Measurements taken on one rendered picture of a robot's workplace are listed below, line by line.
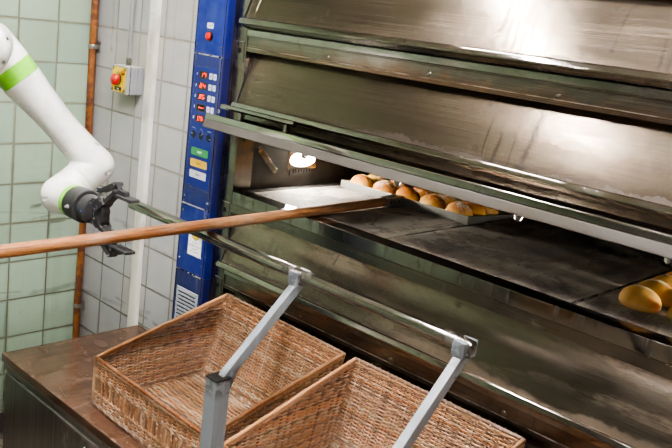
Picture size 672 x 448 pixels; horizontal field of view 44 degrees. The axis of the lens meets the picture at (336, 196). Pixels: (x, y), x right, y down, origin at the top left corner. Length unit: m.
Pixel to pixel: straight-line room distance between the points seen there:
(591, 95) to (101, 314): 2.22
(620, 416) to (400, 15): 1.11
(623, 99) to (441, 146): 0.47
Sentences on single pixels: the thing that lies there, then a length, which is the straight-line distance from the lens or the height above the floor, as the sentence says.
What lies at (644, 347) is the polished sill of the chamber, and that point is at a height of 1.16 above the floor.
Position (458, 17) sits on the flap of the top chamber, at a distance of 2.11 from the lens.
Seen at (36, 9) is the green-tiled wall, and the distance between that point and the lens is 3.27.
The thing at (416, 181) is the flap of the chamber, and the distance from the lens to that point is 1.99.
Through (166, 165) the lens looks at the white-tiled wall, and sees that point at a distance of 2.99.
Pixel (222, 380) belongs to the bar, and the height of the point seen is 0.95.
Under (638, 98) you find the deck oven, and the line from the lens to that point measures 1.87.
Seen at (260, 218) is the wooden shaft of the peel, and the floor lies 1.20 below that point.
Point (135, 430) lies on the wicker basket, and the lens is 2.41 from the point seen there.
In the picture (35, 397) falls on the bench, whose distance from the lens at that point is 2.79.
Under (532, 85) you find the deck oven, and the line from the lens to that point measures 1.98.
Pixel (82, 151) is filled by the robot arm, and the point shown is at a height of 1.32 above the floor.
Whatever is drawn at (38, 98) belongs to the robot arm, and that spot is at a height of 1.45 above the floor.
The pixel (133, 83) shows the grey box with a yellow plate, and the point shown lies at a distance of 3.08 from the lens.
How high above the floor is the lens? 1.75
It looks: 12 degrees down
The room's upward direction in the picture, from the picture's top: 7 degrees clockwise
